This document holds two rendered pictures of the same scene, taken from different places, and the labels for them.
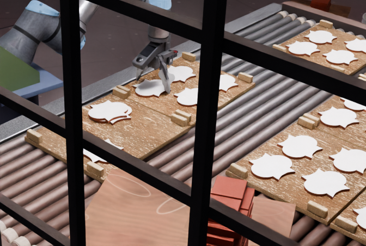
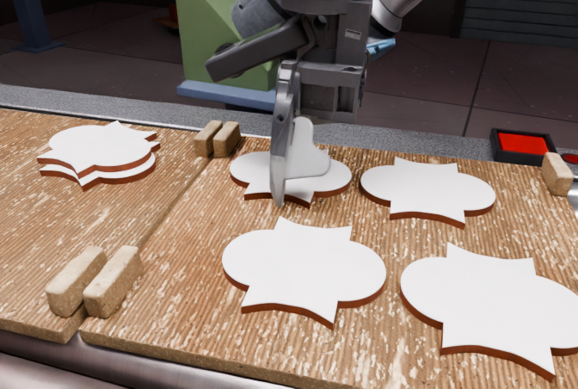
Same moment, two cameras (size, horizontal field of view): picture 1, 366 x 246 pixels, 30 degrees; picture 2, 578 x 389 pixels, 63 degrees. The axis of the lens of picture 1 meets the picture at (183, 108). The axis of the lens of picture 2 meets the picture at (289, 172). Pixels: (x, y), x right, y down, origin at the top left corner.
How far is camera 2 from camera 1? 222 cm
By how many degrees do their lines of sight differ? 58
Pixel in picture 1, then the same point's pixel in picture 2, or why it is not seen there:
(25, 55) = (249, 27)
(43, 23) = not seen: outside the picture
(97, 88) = (252, 124)
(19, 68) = not seen: hidden behind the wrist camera
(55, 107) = (140, 109)
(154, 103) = (205, 202)
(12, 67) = (216, 39)
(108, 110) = (98, 144)
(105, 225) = not seen: outside the picture
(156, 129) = (27, 251)
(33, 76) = (255, 74)
